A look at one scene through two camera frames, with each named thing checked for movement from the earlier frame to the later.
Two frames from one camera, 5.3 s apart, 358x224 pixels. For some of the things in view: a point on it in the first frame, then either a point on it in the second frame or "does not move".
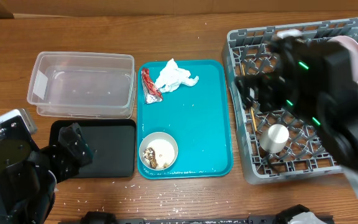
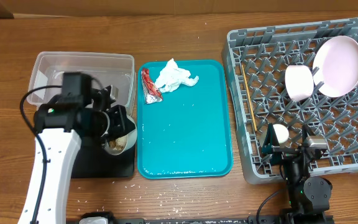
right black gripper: (268, 84) to (286, 150)
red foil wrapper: (151, 92) does not move
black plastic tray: (112, 143) does not move
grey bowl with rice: (158, 150) to (122, 145)
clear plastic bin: (83, 84) does not move
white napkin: (171, 76) does not move
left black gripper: (78, 142) to (125, 124)
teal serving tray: (198, 117) does not move
